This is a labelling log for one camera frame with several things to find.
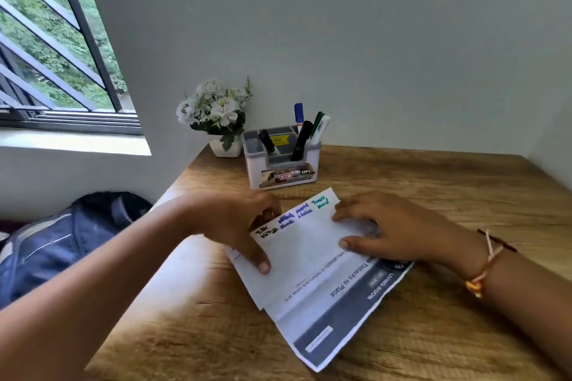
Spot blue backpack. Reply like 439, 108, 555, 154
0, 191, 153, 311

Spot person's right forearm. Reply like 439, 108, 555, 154
460, 232, 572, 363

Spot white artificial flowers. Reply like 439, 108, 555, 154
175, 76, 254, 152

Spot white flower pot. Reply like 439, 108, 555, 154
209, 135, 244, 158

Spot person's left hand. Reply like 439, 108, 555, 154
186, 190, 282, 275

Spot white and grey pen holder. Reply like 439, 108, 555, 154
243, 125, 322, 191

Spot red and yellow thread bracelet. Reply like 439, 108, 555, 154
466, 229, 518, 299

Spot person's left forearm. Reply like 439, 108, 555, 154
0, 194, 206, 381

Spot person's right hand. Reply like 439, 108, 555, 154
332, 191, 475, 271

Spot green marker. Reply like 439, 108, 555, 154
310, 111, 331, 146

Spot window with grey grille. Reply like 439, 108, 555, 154
0, 0, 144, 136

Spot white printed paper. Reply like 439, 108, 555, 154
225, 187, 414, 373

